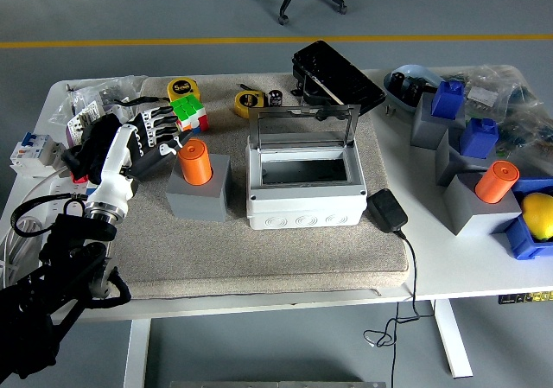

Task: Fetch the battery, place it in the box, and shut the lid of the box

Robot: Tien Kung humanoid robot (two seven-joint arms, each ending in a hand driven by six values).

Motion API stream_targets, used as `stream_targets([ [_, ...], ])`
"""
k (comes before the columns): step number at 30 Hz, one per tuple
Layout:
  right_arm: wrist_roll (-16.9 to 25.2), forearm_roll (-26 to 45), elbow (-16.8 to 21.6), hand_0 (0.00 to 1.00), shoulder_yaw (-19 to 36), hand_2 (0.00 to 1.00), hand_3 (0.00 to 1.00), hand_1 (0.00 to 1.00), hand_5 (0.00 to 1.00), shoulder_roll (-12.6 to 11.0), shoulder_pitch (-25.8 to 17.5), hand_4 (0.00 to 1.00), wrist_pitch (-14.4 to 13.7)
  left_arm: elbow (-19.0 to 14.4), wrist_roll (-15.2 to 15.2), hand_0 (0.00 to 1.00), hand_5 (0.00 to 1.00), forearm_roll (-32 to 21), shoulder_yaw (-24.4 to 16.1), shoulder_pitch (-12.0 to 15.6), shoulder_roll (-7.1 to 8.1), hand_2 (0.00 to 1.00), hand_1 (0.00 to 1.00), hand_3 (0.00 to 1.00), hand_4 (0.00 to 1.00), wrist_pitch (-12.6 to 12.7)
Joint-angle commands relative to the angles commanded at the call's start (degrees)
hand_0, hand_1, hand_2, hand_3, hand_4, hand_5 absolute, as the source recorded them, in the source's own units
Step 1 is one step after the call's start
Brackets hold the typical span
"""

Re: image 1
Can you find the grey holder block round hole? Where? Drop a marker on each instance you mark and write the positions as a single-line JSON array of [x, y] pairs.
[[194, 202]]

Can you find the pale blue bowl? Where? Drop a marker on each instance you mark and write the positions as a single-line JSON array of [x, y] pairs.
[[415, 71]]

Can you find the black fabric bundle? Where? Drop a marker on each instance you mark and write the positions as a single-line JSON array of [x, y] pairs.
[[95, 133]]

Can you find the colourful puzzle cube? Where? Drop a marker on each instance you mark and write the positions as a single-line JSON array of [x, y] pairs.
[[192, 111]]

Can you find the white table leg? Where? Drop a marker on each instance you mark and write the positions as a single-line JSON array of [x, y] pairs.
[[453, 336], [138, 353]]

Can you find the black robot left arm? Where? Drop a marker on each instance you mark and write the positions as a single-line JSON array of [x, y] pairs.
[[26, 319]]

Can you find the clear plastic bags with parts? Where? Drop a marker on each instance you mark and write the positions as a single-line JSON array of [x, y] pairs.
[[86, 94]]

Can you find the clear bag of components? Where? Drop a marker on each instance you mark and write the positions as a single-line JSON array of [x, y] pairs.
[[492, 87], [527, 133]]

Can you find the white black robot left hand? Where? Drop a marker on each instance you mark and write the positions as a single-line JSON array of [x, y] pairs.
[[112, 167]]

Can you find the black flat plastic case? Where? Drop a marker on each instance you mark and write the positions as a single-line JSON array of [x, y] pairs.
[[337, 77]]

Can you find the black capacitor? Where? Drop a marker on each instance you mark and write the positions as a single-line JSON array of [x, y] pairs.
[[415, 90], [275, 97], [396, 81]]

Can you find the grey-brown table mat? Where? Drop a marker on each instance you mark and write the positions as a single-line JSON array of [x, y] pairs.
[[259, 258]]

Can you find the black power adapter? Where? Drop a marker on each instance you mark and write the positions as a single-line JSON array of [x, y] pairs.
[[386, 211]]

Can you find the purple white packaged part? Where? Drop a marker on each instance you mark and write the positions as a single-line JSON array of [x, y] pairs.
[[82, 122]]

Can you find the small red object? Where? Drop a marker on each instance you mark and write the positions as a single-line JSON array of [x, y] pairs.
[[78, 180]]

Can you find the white plastic junction box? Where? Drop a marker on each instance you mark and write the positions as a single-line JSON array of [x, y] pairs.
[[302, 215]]

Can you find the blue plastic bin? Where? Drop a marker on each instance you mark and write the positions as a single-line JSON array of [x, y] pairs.
[[525, 241]]

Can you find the yellow lemon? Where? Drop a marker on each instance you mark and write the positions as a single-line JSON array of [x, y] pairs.
[[540, 215]]

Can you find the white small breaker module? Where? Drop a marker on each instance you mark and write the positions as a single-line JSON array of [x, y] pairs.
[[121, 112]]

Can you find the orange cylindrical battery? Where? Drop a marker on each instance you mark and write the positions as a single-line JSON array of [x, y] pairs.
[[497, 185], [194, 163]]

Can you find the black table control panel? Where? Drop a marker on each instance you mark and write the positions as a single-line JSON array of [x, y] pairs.
[[525, 297]]

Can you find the grey plastic holder block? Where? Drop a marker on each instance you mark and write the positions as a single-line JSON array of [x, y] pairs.
[[449, 167], [427, 133], [471, 215]]

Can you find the blue plastic block piece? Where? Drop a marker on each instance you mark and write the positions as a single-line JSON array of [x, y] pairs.
[[477, 139], [447, 100]]

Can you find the white circuit breaker blue switch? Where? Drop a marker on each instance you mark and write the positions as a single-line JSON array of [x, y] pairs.
[[28, 150]]

